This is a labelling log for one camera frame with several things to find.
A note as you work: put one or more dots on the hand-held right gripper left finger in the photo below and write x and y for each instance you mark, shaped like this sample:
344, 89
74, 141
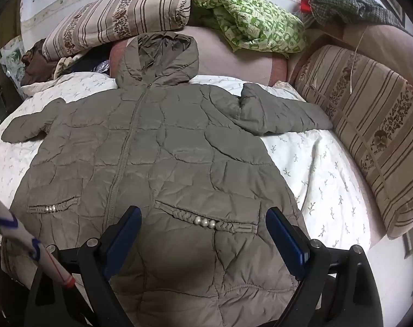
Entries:
124, 240

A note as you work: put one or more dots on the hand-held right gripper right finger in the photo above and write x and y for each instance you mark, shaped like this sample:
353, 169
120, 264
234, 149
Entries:
284, 238

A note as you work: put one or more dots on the taupe quilted hooded jacket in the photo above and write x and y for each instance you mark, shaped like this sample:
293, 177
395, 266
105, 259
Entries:
165, 150

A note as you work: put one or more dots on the white leaf-print bedsheet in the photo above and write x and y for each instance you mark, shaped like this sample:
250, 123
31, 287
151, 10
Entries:
322, 184

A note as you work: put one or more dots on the striped floral sofa cushion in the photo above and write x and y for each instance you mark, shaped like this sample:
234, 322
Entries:
370, 126

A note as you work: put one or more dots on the brown cloth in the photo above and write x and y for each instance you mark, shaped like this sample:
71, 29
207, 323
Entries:
36, 64

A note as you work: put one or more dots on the cream cloth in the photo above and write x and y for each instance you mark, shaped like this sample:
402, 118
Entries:
65, 65

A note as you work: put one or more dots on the floral plastic bag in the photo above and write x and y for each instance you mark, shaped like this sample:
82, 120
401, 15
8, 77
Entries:
10, 58

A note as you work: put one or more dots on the pink bolster cushion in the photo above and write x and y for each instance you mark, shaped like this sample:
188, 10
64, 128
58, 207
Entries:
233, 61

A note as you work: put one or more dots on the green patterned blanket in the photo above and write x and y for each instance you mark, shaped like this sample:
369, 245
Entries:
254, 20

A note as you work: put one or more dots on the striped floral pillow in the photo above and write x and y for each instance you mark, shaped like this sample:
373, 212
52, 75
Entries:
118, 18

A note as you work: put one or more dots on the brown upholstered sofa back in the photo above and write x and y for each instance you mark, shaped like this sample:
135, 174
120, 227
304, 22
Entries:
387, 41

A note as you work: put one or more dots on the red cloth item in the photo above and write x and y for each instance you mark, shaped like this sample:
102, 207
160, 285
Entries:
307, 1

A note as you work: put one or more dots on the grey checked cloth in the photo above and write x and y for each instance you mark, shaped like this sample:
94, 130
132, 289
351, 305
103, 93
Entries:
349, 6

